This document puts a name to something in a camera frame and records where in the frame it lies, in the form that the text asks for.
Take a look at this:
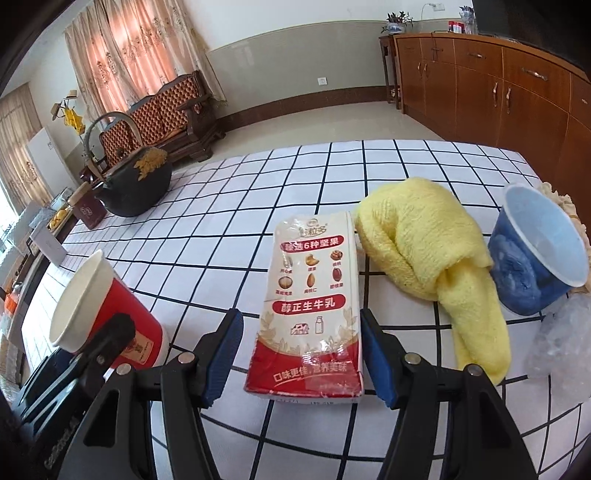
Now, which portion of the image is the red paper cup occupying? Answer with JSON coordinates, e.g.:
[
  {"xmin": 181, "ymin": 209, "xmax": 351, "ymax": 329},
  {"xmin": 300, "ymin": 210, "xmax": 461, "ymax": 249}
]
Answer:
[{"xmin": 48, "ymin": 250, "xmax": 168, "ymax": 370}]

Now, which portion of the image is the clear plastic bag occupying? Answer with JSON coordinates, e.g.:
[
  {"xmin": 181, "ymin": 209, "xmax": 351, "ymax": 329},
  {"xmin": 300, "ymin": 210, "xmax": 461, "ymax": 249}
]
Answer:
[{"xmin": 525, "ymin": 294, "xmax": 590, "ymax": 405}]

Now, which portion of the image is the red white milk carton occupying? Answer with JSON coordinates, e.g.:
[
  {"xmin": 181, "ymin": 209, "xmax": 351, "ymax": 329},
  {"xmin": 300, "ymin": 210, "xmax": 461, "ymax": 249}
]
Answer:
[{"xmin": 245, "ymin": 211, "xmax": 363, "ymax": 404}]

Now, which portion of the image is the beige cloth bundle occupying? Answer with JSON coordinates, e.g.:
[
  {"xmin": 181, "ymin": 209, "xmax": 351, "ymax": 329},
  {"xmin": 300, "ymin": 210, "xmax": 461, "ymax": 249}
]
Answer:
[{"xmin": 538, "ymin": 182, "xmax": 590, "ymax": 256}]

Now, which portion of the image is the checkered white tablecloth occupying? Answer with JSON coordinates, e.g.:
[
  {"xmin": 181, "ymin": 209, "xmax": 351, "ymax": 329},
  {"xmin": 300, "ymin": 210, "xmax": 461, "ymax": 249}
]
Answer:
[{"xmin": 20, "ymin": 138, "xmax": 591, "ymax": 480}]

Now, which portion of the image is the white small box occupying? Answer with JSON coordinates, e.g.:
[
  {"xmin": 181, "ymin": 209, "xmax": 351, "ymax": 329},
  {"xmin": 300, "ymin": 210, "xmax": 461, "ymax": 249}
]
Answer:
[{"xmin": 30, "ymin": 224, "xmax": 67, "ymax": 266}]

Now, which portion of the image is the brown tea canister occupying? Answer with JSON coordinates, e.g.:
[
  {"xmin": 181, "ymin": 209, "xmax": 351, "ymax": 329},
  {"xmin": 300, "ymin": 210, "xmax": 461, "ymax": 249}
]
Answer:
[{"xmin": 68, "ymin": 182, "xmax": 107, "ymax": 230}]

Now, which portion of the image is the black iron teapot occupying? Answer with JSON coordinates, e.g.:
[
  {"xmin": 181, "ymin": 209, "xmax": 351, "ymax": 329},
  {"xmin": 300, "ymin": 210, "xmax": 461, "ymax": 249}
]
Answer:
[{"xmin": 83, "ymin": 111, "xmax": 172, "ymax": 218}]

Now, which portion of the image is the white air conditioner unit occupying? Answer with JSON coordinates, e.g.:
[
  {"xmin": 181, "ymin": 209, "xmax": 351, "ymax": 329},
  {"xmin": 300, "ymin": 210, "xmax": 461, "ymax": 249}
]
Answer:
[{"xmin": 26, "ymin": 128, "xmax": 79, "ymax": 196}]

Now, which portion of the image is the blue paper cup lying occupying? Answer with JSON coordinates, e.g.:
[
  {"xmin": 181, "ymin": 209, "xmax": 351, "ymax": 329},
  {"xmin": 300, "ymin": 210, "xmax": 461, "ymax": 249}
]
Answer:
[{"xmin": 488, "ymin": 184, "xmax": 589, "ymax": 316}]

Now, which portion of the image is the yellow towel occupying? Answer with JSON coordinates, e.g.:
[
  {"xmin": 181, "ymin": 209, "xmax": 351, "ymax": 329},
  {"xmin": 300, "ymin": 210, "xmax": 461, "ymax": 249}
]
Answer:
[{"xmin": 355, "ymin": 177, "xmax": 512, "ymax": 384}]

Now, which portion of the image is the coat stand with hats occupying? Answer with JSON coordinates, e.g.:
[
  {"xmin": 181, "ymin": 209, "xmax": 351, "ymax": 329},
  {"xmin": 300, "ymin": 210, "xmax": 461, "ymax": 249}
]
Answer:
[{"xmin": 50, "ymin": 90, "xmax": 86, "ymax": 142}]

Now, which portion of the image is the wooden carved sofa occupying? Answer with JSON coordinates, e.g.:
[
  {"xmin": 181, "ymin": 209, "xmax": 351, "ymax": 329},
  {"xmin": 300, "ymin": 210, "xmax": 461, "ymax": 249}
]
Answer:
[{"xmin": 97, "ymin": 71, "xmax": 225, "ymax": 171}]

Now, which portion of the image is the pink patterned curtain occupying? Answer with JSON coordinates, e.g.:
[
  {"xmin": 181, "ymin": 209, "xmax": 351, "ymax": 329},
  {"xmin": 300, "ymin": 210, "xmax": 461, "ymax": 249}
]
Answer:
[{"xmin": 64, "ymin": 0, "xmax": 226, "ymax": 119}]

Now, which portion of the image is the wooden sideboard cabinet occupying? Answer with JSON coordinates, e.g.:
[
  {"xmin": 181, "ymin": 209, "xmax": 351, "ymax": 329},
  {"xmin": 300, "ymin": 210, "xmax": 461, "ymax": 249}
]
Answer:
[{"xmin": 393, "ymin": 33, "xmax": 590, "ymax": 217}]

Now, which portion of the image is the small wooden side table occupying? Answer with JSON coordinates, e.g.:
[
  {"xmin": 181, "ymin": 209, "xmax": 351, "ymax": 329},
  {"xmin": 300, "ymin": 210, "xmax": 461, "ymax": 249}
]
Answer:
[{"xmin": 379, "ymin": 35, "xmax": 401, "ymax": 110}]

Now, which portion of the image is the potted plant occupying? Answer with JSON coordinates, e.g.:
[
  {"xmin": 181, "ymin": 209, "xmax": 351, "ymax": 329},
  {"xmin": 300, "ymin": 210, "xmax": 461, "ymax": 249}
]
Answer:
[{"xmin": 382, "ymin": 11, "xmax": 414, "ymax": 35}]

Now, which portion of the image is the black television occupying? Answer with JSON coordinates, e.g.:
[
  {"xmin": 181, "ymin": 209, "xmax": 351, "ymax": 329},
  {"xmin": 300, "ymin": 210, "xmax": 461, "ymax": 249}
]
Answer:
[{"xmin": 472, "ymin": 0, "xmax": 590, "ymax": 76}]

